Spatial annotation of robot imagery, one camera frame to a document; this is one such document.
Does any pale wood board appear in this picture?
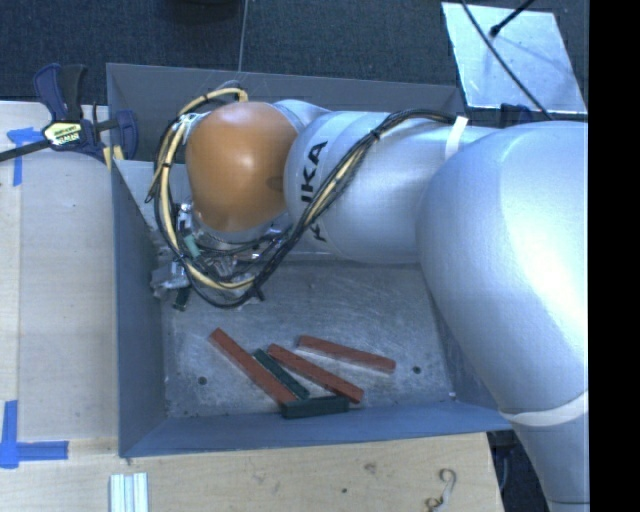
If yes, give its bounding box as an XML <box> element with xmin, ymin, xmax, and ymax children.
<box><xmin>17</xmin><ymin>102</ymin><xmax>122</xmax><ymax>443</ymax></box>

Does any dark green flat block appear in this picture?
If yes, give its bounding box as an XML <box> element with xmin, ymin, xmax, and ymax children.
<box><xmin>279</xmin><ymin>394</ymin><xmax>351</xmax><ymax>421</ymax></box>
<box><xmin>251</xmin><ymin>347</ymin><xmax>312</xmax><ymax>401</ymax></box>

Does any small metal hook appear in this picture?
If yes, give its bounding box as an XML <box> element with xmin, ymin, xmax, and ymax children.
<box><xmin>423</xmin><ymin>467</ymin><xmax>458</xmax><ymax>512</ymax></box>

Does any grey metal bin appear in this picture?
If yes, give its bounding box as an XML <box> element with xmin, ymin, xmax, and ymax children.
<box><xmin>105</xmin><ymin>62</ymin><xmax>512</xmax><ymax>459</ymax></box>

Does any red-brown flat block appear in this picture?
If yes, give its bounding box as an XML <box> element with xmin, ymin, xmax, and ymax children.
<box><xmin>296</xmin><ymin>334</ymin><xmax>398</xmax><ymax>376</ymax></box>
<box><xmin>207</xmin><ymin>327</ymin><xmax>300</xmax><ymax>407</ymax></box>
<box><xmin>266</xmin><ymin>342</ymin><xmax>366</xmax><ymax>405</ymax></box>

